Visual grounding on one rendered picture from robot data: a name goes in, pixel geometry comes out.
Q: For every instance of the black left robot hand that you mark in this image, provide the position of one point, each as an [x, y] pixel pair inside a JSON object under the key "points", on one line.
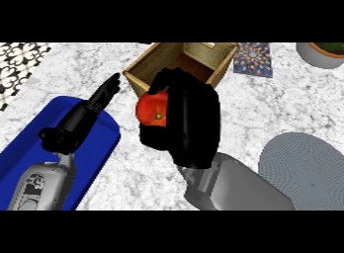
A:
{"points": [[76, 122]]}

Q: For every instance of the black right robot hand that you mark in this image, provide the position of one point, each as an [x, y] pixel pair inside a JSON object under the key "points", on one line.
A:
{"points": [[193, 115]]}

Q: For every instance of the red tomato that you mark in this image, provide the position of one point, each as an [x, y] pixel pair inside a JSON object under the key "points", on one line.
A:
{"points": [[153, 109]]}

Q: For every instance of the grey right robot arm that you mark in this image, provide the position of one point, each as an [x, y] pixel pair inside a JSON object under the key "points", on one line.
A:
{"points": [[233, 186]]}

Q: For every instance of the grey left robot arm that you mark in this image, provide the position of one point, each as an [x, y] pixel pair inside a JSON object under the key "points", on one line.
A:
{"points": [[45, 187]]}

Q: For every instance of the wooden square basket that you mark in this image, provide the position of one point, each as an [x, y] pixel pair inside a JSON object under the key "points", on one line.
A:
{"points": [[178, 62]]}

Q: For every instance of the grey round placemat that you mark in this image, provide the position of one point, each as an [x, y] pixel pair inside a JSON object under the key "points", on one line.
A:
{"points": [[310, 171]]}

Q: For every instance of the blue rectangular tray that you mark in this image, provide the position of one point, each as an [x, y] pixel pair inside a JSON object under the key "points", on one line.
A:
{"points": [[90, 148]]}

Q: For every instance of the black and white patterned mat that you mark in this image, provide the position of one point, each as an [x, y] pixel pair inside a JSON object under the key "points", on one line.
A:
{"points": [[7, 72]]}

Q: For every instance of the colourful patterned booklet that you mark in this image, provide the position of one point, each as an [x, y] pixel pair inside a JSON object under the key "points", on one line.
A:
{"points": [[252, 59]]}

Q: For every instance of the potted plant in grey pot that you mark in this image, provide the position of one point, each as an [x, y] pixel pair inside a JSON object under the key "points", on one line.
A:
{"points": [[328, 54]]}

